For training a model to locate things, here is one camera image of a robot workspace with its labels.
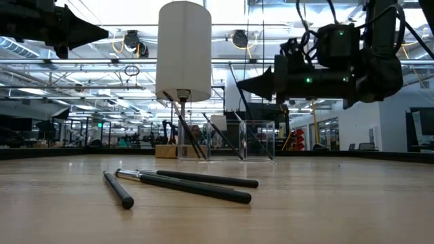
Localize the white sign board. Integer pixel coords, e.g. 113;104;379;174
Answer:
210;115;229;132

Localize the clear acrylic organizer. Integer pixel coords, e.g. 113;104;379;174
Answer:
176;120;276;163

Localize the red storage rack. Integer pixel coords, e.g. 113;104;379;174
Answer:
293;127;307;151

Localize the black ceiling cable reel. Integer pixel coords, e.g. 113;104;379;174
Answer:
231;29;249;49
123;29;150;58

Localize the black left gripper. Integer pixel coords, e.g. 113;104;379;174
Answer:
0;0;110;59

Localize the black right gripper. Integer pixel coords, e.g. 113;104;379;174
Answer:
236;54;359;110

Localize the white shade wooden base lamp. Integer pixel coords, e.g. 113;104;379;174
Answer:
155;0;213;159

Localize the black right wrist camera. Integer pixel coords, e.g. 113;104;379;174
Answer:
278;36;308;67

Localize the yellow cable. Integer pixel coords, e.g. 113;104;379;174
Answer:
310;100;321;146

